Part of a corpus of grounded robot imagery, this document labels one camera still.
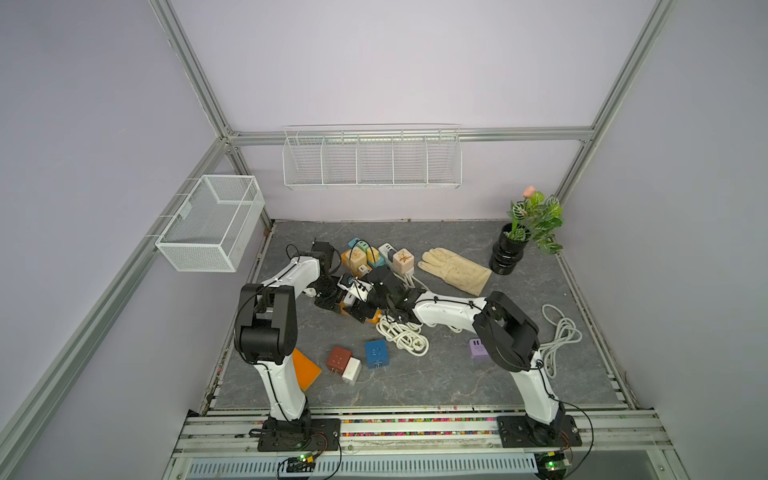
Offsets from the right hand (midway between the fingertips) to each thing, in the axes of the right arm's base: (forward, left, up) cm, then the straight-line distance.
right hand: (350, 291), depth 90 cm
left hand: (0, +1, -5) cm, 5 cm away
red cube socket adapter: (-19, +2, -4) cm, 20 cm away
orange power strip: (-9, -4, +5) cm, 11 cm away
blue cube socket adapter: (-18, -9, -5) cm, 20 cm away
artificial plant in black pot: (+17, -57, +14) cm, 61 cm away
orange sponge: (-20, +12, -9) cm, 25 cm away
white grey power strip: (+19, -11, -5) cm, 23 cm away
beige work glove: (+14, -36, -8) cm, 39 cm away
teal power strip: (+21, -2, -2) cm, 21 cm away
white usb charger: (-22, -2, -4) cm, 23 cm away
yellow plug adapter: (+17, -7, -5) cm, 19 cm away
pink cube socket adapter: (+12, -16, -1) cm, 20 cm away
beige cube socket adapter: (+12, 0, -1) cm, 12 cm away
